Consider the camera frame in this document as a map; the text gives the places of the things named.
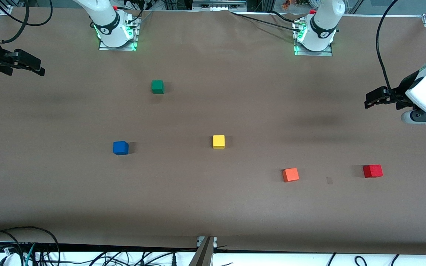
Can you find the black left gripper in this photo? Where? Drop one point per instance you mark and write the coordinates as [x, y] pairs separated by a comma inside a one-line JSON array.
[[396, 94]]

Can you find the red cube block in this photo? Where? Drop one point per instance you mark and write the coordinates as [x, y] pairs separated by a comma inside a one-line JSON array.
[[372, 171]]

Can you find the blue cube block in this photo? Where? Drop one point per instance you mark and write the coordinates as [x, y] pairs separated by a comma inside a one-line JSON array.
[[120, 148]]

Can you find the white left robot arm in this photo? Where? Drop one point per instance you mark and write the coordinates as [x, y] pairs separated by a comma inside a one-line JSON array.
[[324, 22]]

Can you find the orange cube block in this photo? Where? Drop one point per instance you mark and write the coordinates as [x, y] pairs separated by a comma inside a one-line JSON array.
[[290, 174]]

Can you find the green cube block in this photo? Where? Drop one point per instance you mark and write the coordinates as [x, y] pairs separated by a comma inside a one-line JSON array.
[[157, 87]]

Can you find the yellow cube block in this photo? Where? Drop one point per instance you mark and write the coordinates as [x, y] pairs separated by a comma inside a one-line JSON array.
[[219, 142]]

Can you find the grey metal box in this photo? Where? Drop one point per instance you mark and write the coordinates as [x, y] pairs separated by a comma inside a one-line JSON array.
[[218, 4]]

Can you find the brown paper table cover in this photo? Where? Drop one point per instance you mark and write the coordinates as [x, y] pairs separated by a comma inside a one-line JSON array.
[[198, 203]]

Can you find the aluminium profile beam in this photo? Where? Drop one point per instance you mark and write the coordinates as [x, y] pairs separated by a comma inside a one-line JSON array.
[[203, 255]]

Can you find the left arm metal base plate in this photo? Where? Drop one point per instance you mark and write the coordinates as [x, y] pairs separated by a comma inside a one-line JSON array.
[[313, 53]]

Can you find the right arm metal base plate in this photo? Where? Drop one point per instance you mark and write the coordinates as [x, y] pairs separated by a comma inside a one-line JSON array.
[[117, 48]]

